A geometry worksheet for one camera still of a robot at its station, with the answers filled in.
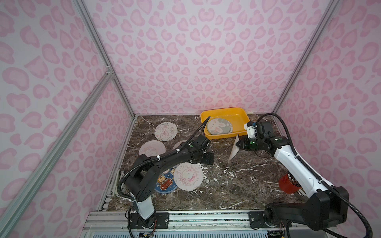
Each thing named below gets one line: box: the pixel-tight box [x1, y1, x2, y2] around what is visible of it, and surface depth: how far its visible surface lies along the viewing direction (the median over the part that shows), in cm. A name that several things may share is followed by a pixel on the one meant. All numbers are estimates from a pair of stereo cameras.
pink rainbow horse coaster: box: [173, 162, 204, 191], surface depth 90 cm
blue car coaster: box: [154, 165, 179, 194], surface depth 87 cm
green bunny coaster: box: [206, 118, 233, 135], surface depth 112 cm
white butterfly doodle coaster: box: [154, 121, 178, 142], surface depth 112 cm
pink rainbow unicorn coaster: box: [138, 139, 167, 158], surface depth 104 cm
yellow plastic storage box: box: [200, 107, 251, 140], surface depth 116 cm
